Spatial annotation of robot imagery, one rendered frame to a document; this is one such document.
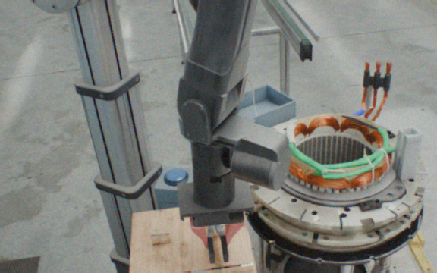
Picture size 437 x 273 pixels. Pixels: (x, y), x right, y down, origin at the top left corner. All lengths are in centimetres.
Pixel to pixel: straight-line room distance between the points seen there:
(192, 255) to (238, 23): 40
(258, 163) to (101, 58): 51
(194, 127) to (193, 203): 14
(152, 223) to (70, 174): 204
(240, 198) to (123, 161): 48
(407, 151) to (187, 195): 37
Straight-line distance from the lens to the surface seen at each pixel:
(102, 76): 102
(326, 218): 78
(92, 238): 243
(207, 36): 53
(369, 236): 82
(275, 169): 58
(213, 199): 66
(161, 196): 97
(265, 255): 101
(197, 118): 57
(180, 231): 82
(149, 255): 79
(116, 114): 105
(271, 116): 111
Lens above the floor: 163
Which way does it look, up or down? 34 degrees down
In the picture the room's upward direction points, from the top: 5 degrees counter-clockwise
